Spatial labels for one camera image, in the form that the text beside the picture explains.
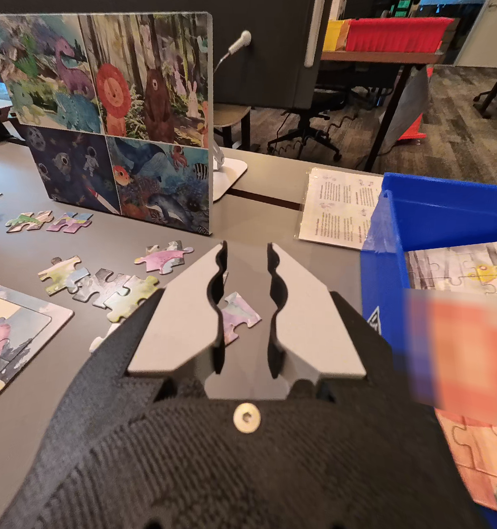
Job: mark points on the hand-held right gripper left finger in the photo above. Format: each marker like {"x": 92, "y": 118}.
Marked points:
{"x": 174, "y": 330}

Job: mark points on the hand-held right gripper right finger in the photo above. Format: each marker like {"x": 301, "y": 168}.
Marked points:
{"x": 318, "y": 334}

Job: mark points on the white jigsaw puzzle board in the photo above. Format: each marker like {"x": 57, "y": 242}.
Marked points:
{"x": 33, "y": 318}

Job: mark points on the green tail brown puzzle piece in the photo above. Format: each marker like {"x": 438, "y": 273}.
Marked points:
{"x": 27, "y": 221}

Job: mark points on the yellow green puzzle piece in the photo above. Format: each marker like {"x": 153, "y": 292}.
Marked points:
{"x": 130, "y": 297}

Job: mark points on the light blue loose puzzle piece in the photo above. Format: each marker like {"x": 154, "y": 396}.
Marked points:
{"x": 240, "y": 314}

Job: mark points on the pink grey puzzle piece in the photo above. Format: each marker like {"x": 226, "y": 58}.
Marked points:
{"x": 164, "y": 258}

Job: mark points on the grey white puzzle piece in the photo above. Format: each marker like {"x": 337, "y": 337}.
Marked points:
{"x": 97, "y": 343}

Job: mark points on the grey brown puzzle piece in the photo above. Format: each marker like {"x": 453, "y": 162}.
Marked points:
{"x": 102, "y": 287}

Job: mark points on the green blue white puzzle piece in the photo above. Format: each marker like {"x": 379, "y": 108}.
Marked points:
{"x": 62, "y": 275}

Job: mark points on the paper in plastic sleeve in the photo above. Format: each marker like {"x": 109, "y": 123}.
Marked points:
{"x": 335, "y": 206}

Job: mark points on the blue purple yellow puzzle piece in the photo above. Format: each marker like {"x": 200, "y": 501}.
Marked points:
{"x": 68, "y": 222}

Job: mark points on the white gooseneck stand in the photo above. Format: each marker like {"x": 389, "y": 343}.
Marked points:
{"x": 228, "y": 177}

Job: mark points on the blue box with tag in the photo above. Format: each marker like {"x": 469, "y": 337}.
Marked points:
{"x": 438, "y": 206}

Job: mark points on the black office chair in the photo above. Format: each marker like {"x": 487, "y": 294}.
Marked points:
{"x": 310, "y": 132}

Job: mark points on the space ocean print puzzle box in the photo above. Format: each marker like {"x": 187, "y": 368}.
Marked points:
{"x": 108, "y": 124}

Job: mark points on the brown chair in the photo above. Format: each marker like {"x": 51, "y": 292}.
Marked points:
{"x": 232, "y": 113}

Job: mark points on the orange floor object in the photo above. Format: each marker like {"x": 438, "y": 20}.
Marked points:
{"x": 411, "y": 130}

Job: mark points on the grey sheet panel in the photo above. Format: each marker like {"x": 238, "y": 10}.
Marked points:
{"x": 405, "y": 107}

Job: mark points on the wooden table with black legs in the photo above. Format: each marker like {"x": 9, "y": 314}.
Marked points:
{"x": 376, "y": 57}

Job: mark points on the black room divider panel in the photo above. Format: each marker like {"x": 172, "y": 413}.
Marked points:
{"x": 273, "y": 53}

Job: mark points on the small yellow plastic bin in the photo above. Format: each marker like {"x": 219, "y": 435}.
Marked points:
{"x": 333, "y": 37}

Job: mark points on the black swivel chair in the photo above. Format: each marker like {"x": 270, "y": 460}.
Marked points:
{"x": 496, "y": 82}

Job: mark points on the red plastic bin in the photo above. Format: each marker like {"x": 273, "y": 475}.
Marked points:
{"x": 397, "y": 35}

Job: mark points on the white door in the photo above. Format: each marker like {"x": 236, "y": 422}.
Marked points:
{"x": 484, "y": 37}

